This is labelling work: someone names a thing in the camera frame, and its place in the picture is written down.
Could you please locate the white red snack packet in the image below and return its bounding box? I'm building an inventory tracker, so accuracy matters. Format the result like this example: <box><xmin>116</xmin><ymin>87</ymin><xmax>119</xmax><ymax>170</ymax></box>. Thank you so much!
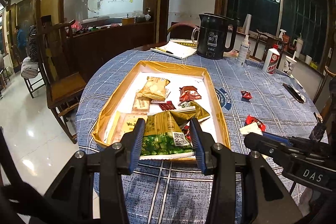
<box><xmin>239</xmin><ymin>123</ymin><xmax>263</xmax><ymax>135</ymax></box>

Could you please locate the red black candy packet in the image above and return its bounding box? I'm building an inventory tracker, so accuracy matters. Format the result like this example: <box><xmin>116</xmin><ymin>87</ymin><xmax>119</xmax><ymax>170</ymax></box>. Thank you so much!
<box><xmin>245</xmin><ymin>115</ymin><xmax>266</xmax><ymax>132</ymax></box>

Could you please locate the small red candy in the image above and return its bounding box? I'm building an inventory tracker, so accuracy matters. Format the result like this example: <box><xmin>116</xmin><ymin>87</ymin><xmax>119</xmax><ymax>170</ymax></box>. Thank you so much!
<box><xmin>241</xmin><ymin>90</ymin><xmax>253</xmax><ymax>101</ymax></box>

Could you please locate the olive gold snack packet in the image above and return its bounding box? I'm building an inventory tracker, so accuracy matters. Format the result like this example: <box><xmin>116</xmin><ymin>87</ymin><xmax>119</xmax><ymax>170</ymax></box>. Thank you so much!
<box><xmin>181</xmin><ymin>101</ymin><xmax>211</xmax><ymax>122</ymax></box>

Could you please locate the dark red snack packet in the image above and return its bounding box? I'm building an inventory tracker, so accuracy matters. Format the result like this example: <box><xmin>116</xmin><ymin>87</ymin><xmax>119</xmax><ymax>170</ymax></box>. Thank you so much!
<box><xmin>179</xmin><ymin>86</ymin><xmax>202</xmax><ymax>102</ymax></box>

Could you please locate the green pea snack packet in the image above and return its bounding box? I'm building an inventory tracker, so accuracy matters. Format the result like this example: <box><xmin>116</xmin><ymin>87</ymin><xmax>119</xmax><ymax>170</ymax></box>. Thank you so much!
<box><xmin>141</xmin><ymin>107</ymin><xmax>195</xmax><ymax>156</ymax></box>

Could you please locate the golden yellow snack packet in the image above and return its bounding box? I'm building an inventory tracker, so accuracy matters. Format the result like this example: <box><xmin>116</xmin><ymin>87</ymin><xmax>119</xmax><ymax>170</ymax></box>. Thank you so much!
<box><xmin>138</xmin><ymin>76</ymin><xmax>170</xmax><ymax>101</ymax></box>

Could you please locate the wooden chair right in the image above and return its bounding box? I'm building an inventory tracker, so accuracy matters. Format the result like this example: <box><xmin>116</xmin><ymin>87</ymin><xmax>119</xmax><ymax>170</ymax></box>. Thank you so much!
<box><xmin>313</xmin><ymin>65</ymin><xmax>335</xmax><ymax>124</ymax></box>

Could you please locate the black silver foil packet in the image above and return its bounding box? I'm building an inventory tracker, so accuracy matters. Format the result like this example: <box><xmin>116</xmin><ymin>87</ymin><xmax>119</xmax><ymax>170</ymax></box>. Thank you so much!
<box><xmin>282</xmin><ymin>83</ymin><xmax>306</xmax><ymax>103</ymax></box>

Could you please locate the white patterned paper cup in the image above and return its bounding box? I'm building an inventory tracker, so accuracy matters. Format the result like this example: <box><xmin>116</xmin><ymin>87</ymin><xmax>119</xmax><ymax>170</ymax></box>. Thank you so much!
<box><xmin>282</xmin><ymin>55</ymin><xmax>297</xmax><ymax>76</ymax></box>

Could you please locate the white liquor bottle red label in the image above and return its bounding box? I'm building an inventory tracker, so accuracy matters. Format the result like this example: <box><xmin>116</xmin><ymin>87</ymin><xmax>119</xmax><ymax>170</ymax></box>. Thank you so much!
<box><xmin>262</xmin><ymin>44</ymin><xmax>280</xmax><ymax>74</ymax></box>

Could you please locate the blue plaid tablecloth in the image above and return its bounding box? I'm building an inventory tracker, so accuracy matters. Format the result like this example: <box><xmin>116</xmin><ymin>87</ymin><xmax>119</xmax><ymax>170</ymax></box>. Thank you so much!
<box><xmin>76</xmin><ymin>50</ymin><xmax>317</xmax><ymax>223</ymax></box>

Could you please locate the white spray bottle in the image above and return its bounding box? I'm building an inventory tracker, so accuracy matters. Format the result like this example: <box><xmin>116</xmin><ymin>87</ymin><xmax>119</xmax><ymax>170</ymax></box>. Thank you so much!
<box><xmin>237</xmin><ymin>35</ymin><xmax>249</xmax><ymax>67</ymax></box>

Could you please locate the wooden armchair left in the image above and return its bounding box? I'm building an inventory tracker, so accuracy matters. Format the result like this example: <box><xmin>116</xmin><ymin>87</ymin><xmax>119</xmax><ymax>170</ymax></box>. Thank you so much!
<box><xmin>37</xmin><ymin>15</ymin><xmax>86</xmax><ymax>144</ymax></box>

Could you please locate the gold cardboard tray box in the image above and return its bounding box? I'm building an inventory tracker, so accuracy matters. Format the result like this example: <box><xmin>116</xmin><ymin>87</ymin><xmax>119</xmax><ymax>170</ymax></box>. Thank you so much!
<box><xmin>92</xmin><ymin>61</ymin><xmax>231</xmax><ymax>160</ymax></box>

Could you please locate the black electric kettle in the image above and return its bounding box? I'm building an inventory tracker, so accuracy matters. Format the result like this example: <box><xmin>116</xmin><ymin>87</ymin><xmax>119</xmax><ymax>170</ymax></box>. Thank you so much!
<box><xmin>191</xmin><ymin>13</ymin><xmax>238</xmax><ymax>60</ymax></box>

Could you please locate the white notebook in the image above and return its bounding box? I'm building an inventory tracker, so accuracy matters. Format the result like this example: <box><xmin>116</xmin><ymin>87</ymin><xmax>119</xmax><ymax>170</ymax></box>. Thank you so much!
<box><xmin>150</xmin><ymin>42</ymin><xmax>197</xmax><ymax>60</ymax></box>

